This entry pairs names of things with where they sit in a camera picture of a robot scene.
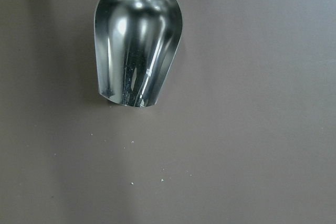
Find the metal scoop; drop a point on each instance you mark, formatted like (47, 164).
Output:
(135, 44)

